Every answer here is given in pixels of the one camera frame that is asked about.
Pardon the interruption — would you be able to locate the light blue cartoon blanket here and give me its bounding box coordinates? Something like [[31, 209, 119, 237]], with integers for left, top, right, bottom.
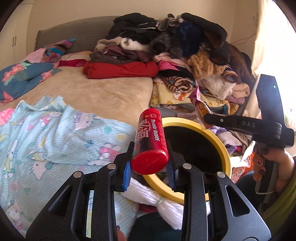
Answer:
[[1, 96, 135, 235]]

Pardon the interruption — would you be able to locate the pink orange cartoon blanket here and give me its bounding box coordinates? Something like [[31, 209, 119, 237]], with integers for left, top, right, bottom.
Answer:
[[0, 108, 15, 126]]

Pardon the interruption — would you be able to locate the grey padded headboard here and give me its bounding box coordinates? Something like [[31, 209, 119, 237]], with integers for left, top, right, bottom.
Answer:
[[34, 16, 116, 54]]

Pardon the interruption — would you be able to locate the right hand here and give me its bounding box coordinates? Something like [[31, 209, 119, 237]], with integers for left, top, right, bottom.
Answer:
[[252, 145, 295, 193]]

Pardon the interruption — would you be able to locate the red folded garment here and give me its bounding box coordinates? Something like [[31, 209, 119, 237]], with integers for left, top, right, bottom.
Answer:
[[83, 61, 159, 79]]

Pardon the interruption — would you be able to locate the blue floral quilt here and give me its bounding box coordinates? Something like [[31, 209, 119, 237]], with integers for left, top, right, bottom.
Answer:
[[0, 61, 62, 105]]

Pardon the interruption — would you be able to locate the striped purple garment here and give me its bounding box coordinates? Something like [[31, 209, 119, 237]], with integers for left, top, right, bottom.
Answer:
[[42, 38, 76, 63]]

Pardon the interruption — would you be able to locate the pile of mixed clothes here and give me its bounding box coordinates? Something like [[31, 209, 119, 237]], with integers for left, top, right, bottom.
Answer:
[[89, 13, 255, 115]]

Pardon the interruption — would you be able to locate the lilac knitted sweater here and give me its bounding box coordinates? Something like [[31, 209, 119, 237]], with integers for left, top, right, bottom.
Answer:
[[209, 126, 251, 155]]

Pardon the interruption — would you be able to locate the yellow rimmed black trash bin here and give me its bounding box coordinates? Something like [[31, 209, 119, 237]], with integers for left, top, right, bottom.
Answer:
[[142, 116, 231, 205]]

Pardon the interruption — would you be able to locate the snack wrapper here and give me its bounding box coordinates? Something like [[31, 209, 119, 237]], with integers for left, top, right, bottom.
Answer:
[[189, 87, 212, 129]]

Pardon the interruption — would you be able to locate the red cylindrical candy can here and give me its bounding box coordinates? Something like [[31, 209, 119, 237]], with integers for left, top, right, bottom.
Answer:
[[130, 108, 169, 175]]

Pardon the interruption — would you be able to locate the left hand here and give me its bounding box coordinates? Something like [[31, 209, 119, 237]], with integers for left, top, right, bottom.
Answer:
[[116, 225, 127, 241]]

